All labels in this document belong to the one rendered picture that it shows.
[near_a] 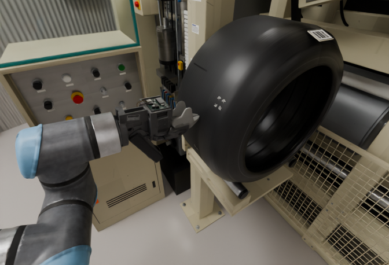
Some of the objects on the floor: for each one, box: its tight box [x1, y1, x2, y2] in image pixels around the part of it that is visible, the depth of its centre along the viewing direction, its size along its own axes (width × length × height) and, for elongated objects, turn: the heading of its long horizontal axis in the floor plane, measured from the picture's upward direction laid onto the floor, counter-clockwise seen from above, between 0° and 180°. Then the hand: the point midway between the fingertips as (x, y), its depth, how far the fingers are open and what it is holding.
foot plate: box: [179, 198, 225, 233], centre depth 160 cm, size 27×27×2 cm
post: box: [187, 0, 238, 220], centre depth 85 cm, size 13×13×250 cm
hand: (194, 118), depth 54 cm, fingers closed
